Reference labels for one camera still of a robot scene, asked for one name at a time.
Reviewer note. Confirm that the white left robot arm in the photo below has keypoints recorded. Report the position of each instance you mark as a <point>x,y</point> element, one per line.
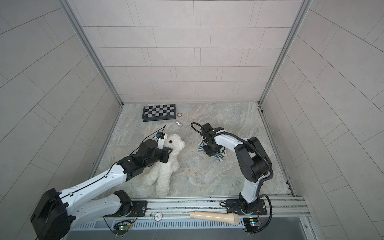
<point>57,212</point>

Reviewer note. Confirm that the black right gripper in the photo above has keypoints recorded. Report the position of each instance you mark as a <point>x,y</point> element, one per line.
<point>209,152</point>

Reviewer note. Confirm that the folded black chess board box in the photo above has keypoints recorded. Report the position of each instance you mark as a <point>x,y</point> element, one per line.
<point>159,113</point>

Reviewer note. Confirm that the white fluffy teddy bear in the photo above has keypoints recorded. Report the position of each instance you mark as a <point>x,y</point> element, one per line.
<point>161,173</point>

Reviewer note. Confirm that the beige wooden handle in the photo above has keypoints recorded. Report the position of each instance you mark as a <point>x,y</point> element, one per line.
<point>229,218</point>

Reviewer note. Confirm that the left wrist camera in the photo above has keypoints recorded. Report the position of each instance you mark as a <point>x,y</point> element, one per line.
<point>160,139</point>

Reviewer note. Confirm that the right green circuit board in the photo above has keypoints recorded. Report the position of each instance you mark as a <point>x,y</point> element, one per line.
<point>251,225</point>

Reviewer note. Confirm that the blue white striped shirt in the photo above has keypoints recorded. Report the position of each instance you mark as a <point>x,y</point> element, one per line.
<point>204,148</point>

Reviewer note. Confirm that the green circuit board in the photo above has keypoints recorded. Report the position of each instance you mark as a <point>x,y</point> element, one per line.
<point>123,226</point>
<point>251,225</point>

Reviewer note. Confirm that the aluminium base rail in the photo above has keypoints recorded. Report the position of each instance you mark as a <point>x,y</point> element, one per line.
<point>180,208</point>

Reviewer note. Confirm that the left green circuit board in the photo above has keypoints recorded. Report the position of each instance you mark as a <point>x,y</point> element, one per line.
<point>123,226</point>

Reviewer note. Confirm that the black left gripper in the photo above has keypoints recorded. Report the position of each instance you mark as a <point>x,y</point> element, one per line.
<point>165,154</point>

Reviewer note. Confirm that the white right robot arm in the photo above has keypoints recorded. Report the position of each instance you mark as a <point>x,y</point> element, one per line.
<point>253,161</point>

